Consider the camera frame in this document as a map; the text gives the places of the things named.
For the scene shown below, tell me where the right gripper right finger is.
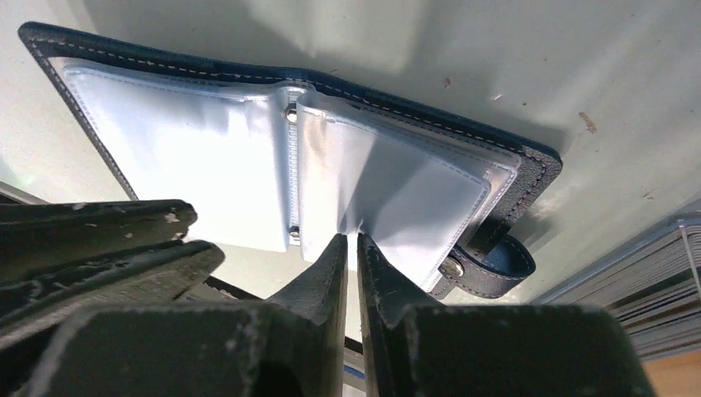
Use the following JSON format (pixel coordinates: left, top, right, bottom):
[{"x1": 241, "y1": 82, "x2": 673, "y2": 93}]
[{"x1": 357, "y1": 235, "x2": 655, "y2": 396}]

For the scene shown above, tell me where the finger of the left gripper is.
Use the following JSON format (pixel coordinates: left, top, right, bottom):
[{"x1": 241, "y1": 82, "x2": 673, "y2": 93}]
[
  {"x1": 1, "y1": 241, "x2": 225, "y2": 379},
  {"x1": 1, "y1": 199, "x2": 198, "y2": 275}
]

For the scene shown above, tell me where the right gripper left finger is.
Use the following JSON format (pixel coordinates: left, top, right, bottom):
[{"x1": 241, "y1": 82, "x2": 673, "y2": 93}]
[{"x1": 26, "y1": 234, "x2": 348, "y2": 396}]

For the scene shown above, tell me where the blue card holder wallet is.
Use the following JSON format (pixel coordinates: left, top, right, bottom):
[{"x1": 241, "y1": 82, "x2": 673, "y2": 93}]
[{"x1": 18, "y1": 22, "x2": 562, "y2": 299}]

